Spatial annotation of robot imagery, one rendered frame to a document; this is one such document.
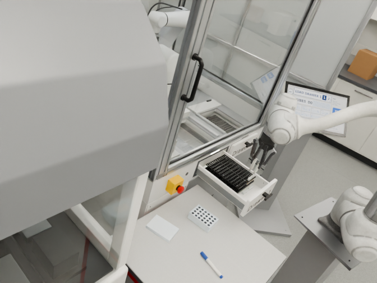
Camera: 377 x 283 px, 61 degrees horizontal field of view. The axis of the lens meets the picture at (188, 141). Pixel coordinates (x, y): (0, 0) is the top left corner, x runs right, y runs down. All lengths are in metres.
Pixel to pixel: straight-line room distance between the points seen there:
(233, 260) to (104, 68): 1.11
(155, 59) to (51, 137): 0.28
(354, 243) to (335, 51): 1.85
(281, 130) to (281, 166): 1.40
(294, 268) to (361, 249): 0.61
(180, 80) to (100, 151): 0.59
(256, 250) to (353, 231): 0.44
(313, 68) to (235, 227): 1.89
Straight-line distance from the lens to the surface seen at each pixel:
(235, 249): 1.58
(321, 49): 3.12
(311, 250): 2.04
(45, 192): 0.66
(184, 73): 1.18
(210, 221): 1.58
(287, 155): 2.64
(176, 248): 1.48
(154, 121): 0.75
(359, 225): 1.66
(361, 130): 4.55
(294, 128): 1.35
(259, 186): 1.84
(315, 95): 2.48
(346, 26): 3.06
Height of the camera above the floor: 1.91
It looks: 33 degrees down
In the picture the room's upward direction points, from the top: 18 degrees clockwise
